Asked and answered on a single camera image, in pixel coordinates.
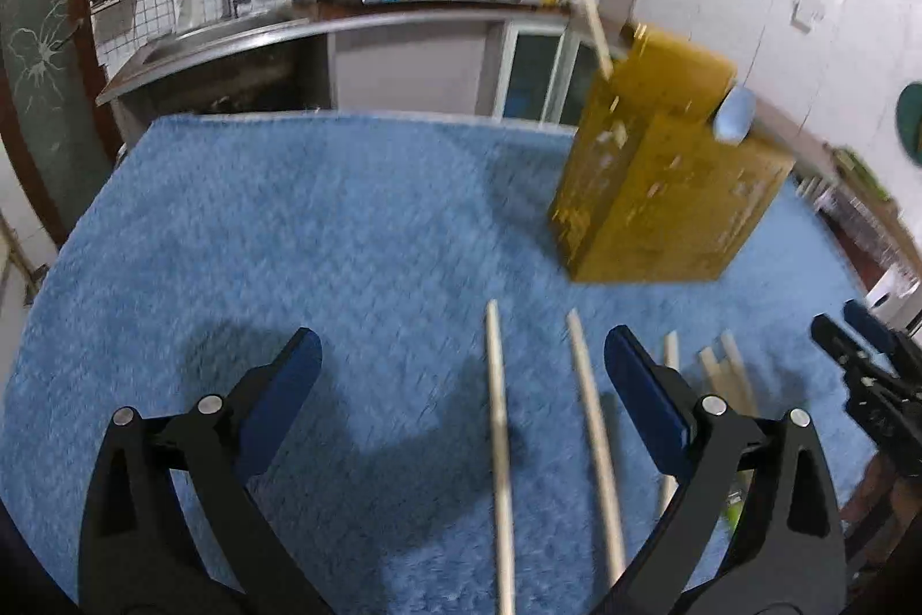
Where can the green round item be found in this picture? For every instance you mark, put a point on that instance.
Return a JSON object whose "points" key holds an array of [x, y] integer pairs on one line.
{"points": [[911, 121]]}

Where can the brown frosted glass door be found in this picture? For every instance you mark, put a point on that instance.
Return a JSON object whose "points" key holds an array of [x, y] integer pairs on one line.
{"points": [[43, 53]]}

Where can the steel sink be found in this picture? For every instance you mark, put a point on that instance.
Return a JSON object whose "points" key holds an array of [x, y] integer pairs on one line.
{"points": [[230, 30]]}

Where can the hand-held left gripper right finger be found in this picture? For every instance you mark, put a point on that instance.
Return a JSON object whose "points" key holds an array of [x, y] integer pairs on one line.
{"points": [[645, 399]]}

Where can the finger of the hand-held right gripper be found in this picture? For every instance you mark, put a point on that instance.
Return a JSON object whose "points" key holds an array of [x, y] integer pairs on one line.
{"points": [[868, 321], [835, 337]]}

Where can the kitchen counter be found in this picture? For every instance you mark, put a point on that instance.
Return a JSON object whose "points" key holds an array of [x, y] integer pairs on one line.
{"points": [[403, 20]]}

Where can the blue fuzzy table mat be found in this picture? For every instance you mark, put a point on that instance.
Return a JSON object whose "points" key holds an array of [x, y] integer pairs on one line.
{"points": [[324, 240]]}

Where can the yellow perforated utensil holder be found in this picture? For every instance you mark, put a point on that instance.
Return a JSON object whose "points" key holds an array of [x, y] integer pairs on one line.
{"points": [[648, 190]]}

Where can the glass door cabinet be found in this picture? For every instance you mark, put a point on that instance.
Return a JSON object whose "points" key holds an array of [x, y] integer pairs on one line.
{"points": [[537, 71]]}

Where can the person's right hand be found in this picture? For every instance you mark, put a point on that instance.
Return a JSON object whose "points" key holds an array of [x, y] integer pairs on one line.
{"points": [[868, 492]]}

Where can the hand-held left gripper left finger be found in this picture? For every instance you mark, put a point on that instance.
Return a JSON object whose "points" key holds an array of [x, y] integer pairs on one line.
{"points": [[288, 388]]}

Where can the white wall outlet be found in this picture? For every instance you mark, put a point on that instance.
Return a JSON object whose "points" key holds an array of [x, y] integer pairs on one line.
{"points": [[807, 10]]}

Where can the light blue spoon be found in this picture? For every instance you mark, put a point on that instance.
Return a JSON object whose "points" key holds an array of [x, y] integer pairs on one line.
{"points": [[735, 114]]}

